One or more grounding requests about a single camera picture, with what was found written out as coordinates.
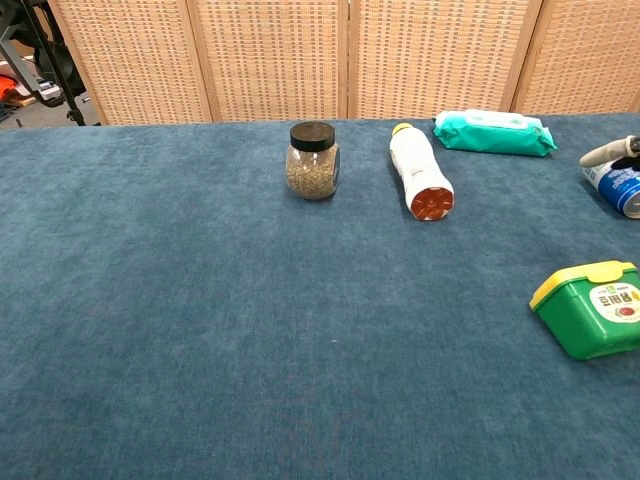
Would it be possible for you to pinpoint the blue soda can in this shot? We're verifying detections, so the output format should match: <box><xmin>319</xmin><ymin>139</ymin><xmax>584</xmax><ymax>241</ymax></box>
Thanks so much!
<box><xmin>580</xmin><ymin>157</ymin><xmax>640</xmax><ymax>220</ymax></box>

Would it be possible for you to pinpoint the woven wooden folding screen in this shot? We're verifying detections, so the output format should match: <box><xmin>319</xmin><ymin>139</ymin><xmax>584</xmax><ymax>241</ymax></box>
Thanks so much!
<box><xmin>46</xmin><ymin>0</ymin><xmax>640</xmax><ymax>127</ymax></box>

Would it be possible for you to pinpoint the teal wet wipes pack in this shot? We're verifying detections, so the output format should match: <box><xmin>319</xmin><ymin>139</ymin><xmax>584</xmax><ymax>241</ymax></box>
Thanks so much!
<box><xmin>432</xmin><ymin>109</ymin><xmax>559</xmax><ymax>159</ymax></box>

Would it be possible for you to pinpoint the glass jar with black lid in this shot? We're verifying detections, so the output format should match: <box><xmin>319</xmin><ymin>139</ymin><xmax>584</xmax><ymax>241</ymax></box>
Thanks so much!
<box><xmin>284</xmin><ymin>120</ymin><xmax>344</xmax><ymax>202</ymax></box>

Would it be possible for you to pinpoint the blue table mat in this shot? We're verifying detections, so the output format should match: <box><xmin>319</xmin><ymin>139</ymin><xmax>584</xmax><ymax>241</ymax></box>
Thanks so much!
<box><xmin>0</xmin><ymin>112</ymin><xmax>640</xmax><ymax>480</ymax></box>

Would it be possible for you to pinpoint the grey metal frame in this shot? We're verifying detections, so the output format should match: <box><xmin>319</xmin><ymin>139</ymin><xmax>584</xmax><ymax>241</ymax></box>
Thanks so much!
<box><xmin>0</xmin><ymin>0</ymin><xmax>64</xmax><ymax>110</ymax></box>

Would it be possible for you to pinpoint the white bottle with yellow cap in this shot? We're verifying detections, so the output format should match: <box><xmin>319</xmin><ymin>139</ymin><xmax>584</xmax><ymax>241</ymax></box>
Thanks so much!
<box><xmin>388</xmin><ymin>122</ymin><xmax>456</xmax><ymax>223</ymax></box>

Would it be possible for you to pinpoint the black tripod stand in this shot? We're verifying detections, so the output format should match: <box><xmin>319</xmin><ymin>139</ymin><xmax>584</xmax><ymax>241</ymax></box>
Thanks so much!
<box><xmin>18</xmin><ymin>0</ymin><xmax>90</xmax><ymax>127</ymax></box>

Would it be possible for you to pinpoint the green tub with yellow lid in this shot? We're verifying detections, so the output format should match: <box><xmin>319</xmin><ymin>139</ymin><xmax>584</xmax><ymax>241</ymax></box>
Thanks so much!
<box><xmin>529</xmin><ymin>259</ymin><xmax>640</xmax><ymax>362</ymax></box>

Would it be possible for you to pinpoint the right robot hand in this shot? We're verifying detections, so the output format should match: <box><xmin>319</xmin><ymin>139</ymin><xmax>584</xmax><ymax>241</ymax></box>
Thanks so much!
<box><xmin>579</xmin><ymin>134</ymin><xmax>640</xmax><ymax>171</ymax></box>

